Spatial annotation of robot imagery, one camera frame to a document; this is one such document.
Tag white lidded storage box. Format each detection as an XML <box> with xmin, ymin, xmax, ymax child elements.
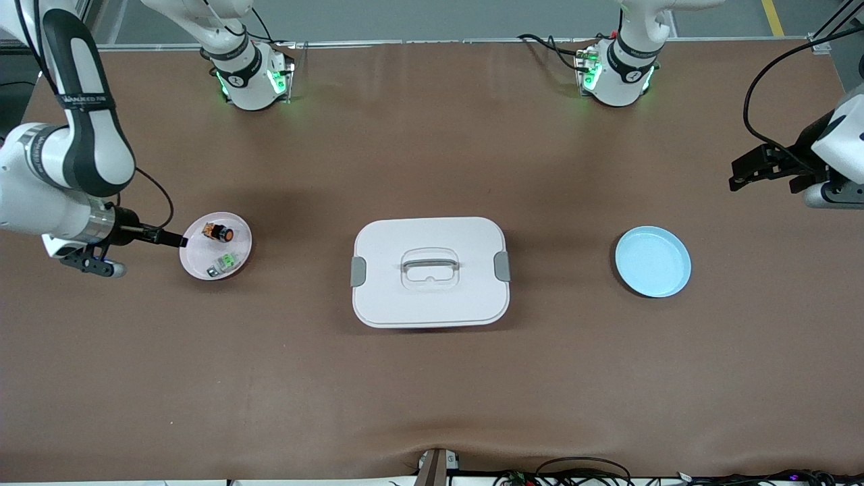
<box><xmin>351</xmin><ymin>216</ymin><xmax>512</xmax><ymax>329</ymax></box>

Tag black left base cables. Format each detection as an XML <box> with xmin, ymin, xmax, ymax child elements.
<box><xmin>518</xmin><ymin>32</ymin><xmax>591</xmax><ymax>72</ymax></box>

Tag front camera mount bracket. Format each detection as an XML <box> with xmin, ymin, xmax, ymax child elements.
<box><xmin>415</xmin><ymin>448</ymin><xmax>461</xmax><ymax>486</ymax></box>

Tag grey box lid handle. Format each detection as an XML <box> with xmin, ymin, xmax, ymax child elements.
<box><xmin>401</xmin><ymin>253</ymin><xmax>461</xmax><ymax>272</ymax></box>

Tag black cable loop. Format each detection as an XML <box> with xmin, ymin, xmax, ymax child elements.
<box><xmin>535</xmin><ymin>457</ymin><xmax>633</xmax><ymax>486</ymax></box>

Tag silver table edge rail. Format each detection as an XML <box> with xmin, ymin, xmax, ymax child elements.
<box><xmin>98</xmin><ymin>37</ymin><xmax>811</xmax><ymax>51</ymax></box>

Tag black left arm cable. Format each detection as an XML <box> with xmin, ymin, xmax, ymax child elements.
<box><xmin>742</xmin><ymin>26</ymin><xmax>864</xmax><ymax>173</ymax></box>

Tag black right base cable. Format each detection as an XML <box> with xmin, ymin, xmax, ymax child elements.
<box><xmin>250</xmin><ymin>5</ymin><xmax>279</xmax><ymax>45</ymax></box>

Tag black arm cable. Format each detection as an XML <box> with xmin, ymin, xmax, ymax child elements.
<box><xmin>742</xmin><ymin>26</ymin><xmax>864</xmax><ymax>173</ymax></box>
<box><xmin>111</xmin><ymin>167</ymin><xmax>176</xmax><ymax>234</ymax></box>

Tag light blue round plate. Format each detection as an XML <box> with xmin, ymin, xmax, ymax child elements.
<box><xmin>614</xmin><ymin>225</ymin><xmax>693</xmax><ymax>298</ymax></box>

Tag tangled black cable bundle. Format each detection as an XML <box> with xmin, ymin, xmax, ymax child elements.
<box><xmin>493</xmin><ymin>468</ymin><xmax>864</xmax><ymax>486</ymax></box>

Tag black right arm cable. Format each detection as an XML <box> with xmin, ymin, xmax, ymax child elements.
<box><xmin>111</xmin><ymin>167</ymin><xmax>176</xmax><ymax>234</ymax></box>

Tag green and clear push-button switch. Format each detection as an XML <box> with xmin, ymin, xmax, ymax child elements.
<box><xmin>207</xmin><ymin>252</ymin><xmax>245</xmax><ymax>279</ymax></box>

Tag pink round plate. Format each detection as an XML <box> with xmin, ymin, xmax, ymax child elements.
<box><xmin>179</xmin><ymin>212</ymin><xmax>253</xmax><ymax>281</ymax></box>

